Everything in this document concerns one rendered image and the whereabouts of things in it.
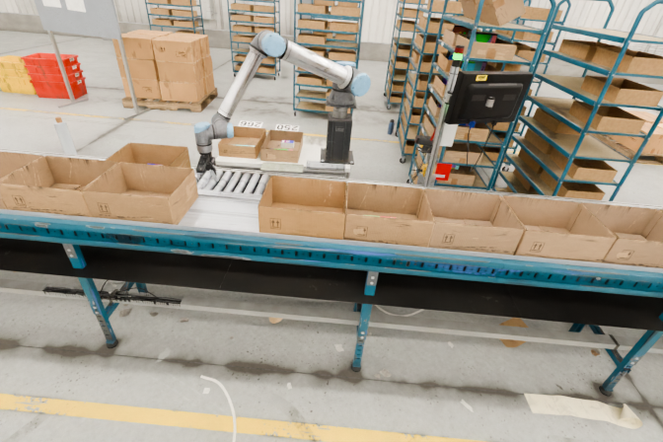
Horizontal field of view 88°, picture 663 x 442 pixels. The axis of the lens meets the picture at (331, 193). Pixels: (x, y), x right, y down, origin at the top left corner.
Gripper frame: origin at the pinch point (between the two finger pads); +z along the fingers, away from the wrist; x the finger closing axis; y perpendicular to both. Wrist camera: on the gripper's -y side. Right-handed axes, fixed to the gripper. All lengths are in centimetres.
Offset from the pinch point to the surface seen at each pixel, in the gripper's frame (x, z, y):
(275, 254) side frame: -55, -2, -62
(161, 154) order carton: 39.4, -4.6, 22.1
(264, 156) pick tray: -26, 2, 45
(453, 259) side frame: -135, -10, -65
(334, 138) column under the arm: -76, -13, 55
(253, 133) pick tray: -7, 1, 85
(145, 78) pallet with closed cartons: 232, 34, 349
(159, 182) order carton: 13.2, -14.9, -29.5
